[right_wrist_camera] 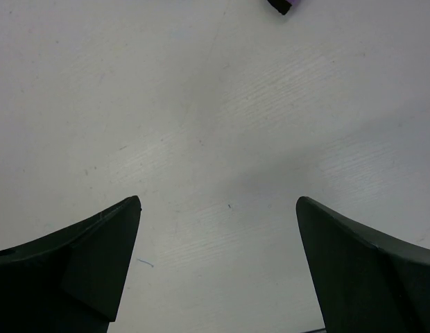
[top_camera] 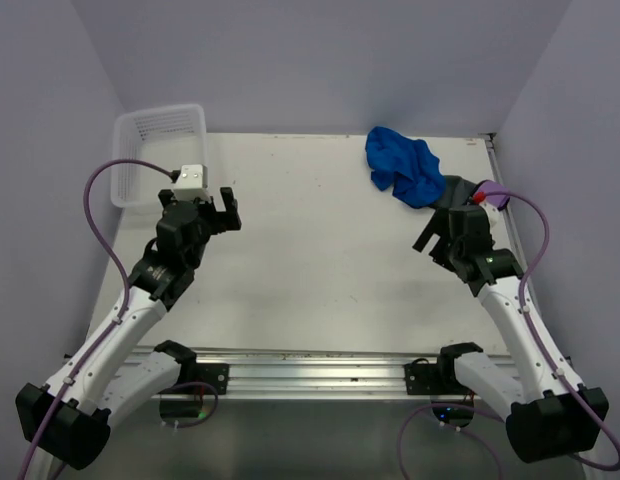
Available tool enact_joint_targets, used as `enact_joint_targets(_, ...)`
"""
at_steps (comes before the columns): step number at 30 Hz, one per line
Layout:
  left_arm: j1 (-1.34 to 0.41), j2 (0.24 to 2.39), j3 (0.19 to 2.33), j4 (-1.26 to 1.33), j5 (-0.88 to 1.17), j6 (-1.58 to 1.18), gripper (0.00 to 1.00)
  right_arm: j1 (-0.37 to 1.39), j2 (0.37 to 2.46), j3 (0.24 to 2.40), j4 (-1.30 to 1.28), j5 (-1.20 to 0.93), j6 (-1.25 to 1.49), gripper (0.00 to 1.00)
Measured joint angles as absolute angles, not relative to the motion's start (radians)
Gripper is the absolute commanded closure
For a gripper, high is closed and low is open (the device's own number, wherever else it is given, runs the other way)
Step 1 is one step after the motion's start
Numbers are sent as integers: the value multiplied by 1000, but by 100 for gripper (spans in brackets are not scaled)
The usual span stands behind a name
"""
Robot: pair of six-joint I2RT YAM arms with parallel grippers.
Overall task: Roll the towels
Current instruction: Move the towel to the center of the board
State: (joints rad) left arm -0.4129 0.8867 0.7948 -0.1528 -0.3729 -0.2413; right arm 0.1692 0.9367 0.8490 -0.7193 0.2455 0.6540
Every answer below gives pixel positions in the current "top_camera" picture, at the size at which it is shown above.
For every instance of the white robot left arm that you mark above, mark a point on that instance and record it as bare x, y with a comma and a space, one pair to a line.
70, 417

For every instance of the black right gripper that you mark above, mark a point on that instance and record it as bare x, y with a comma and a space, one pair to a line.
433, 227

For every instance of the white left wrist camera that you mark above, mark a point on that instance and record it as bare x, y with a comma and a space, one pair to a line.
190, 182

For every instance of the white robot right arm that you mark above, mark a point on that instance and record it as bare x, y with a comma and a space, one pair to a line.
547, 410

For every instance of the purple towel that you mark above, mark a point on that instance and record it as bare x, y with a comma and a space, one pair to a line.
496, 194

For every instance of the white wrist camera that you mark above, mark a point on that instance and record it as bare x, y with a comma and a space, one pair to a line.
492, 212
190, 182

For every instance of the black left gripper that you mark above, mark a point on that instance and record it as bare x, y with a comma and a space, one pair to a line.
231, 221

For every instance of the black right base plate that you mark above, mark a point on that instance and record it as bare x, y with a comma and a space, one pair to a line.
422, 377

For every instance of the grey towel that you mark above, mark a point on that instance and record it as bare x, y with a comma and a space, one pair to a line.
456, 193

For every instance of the aluminium mounting rail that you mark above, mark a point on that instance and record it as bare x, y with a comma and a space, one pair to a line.
312, 375

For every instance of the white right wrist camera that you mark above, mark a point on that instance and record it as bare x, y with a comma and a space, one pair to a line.
492, 212

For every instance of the white plastic basket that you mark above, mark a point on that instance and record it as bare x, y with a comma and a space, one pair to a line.
168, 137

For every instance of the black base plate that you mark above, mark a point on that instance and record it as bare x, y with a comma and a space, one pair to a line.
422, 377
214, 374

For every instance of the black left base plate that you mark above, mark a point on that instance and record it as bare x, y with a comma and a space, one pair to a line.
214, 374

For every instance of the blue towel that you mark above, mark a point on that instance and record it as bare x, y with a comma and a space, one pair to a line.
405, 165

